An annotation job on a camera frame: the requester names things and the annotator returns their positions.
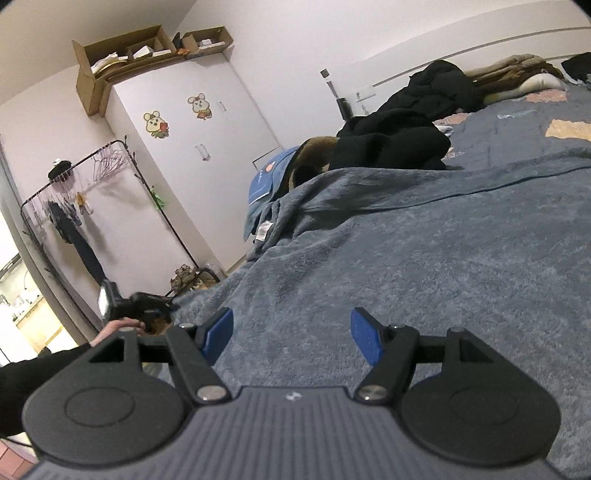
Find bunch of pink hangers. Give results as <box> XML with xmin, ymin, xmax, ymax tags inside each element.
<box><xmin>92</xmin><ymin>143</ymin><xmax>133</xmax><ymax>184</ymax></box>

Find white pillow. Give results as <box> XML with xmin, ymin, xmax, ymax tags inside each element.
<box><xmin>482</xmin><ymin>73</ymin><xmax>567</xmax><ymax>105</ymax></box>

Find cartoon mouse sticker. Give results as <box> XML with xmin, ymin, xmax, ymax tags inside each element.
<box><xmin>143</xmin><ymin>111</ymin><xmax>168</xmax><ymax>140</ymax></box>
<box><xmin>187</xmin><ymin>93</ymin><xmax>209</xmax><ymax>120</ymax></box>

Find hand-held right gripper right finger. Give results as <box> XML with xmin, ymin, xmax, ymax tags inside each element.
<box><xmin>350</xmin><ymin>307</ymin><xmax>502</xmax><ymax>405</ymax></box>

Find person's left hand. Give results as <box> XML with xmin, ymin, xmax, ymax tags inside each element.
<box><xmin>90</xmin><ymin>318</ymin><xmax>147</xmax><ymax>348</ymax></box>

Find black cloth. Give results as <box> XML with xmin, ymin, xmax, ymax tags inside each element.
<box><xmin>561</xmin><ymin>52</ymin><xmax>591</xmax><ymax>84</ymax></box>

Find clear bottle with black cap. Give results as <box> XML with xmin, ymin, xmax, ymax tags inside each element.
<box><xmin>320</xmin><ymin>68</ymin><xmax>338</xmax><ymax>100</ymax></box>

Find blue cap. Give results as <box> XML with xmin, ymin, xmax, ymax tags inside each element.
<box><xmin>244</xmin><ymin>145</ymin><xmax>304</xmax><ymax>241</ymax></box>

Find folded brown blanket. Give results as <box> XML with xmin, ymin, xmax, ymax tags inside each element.
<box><xmin>464</xmin><ymin>54</ymin><xmax>564</xmax><ymax>93</ymax></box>

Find camouflage bag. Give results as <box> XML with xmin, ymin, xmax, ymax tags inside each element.
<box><xmin>168</xmin><ymin>264</ymin><xmax>199</xmax><ymax>296</ymax></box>

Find person's left forearm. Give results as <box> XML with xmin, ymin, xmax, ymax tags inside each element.
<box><xmin>0</xmin><ymin>344</ymin><xmax>93</xmax><ymax>437</ymax></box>

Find pile of black clothes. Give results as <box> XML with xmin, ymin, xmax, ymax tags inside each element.
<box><xmin>329</xmin><ymin>115</ymin><xmax>454</xmax><ymax>172</ymax></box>

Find black puffy jacket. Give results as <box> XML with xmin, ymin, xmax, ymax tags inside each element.
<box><xmin>376</xmin><ymin>60</ymin><xmax>485</xmax><ymax>123</ymax></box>

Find brown fur-lined coat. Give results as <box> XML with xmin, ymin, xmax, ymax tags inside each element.
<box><xmin>288</xmin><ymin>136</ymin><xmax>341</xmax><ymax>193</ymax></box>

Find grey fluffy fleece cloth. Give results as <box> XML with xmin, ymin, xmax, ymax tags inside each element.
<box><xmin>168</xmin><ymin>164</ymin><xmax>591</xmax><ymax>480</ymax></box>

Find black metal clothes rack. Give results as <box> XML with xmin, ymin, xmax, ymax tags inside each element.
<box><xmin>21</xmin><ymin>138</ymin><xmax>222</xmax><ymax>297</ymax></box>

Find hanging dark clothes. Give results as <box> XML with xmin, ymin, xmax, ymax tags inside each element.
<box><xmin>46</xmin><ymin>200</ymin><xmax>105</xmax><ymax>283</ymax></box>

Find white wardrobe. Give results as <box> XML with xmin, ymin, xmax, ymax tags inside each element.
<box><xmin>106</xmin><ymin>51</ymin><xmax>283</xmax><ymax>274</ymax></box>

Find grey quilted patchwork bedspread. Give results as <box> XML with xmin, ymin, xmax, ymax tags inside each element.
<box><xmin>434</xmin><ymin>85</ymin><xmax>591</xmax><ymax>172</ymax></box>

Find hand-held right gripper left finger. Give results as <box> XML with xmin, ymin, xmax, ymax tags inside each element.
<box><xmin>85</xmin><ymin>307</ymin><xmax>234</xmax><ymax>407</ymax></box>

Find large open cardboard box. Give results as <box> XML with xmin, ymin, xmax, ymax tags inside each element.
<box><xmin>71</xmin><ymin>25</ymin><xmax>186</xmax><ymax>118</ymax></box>

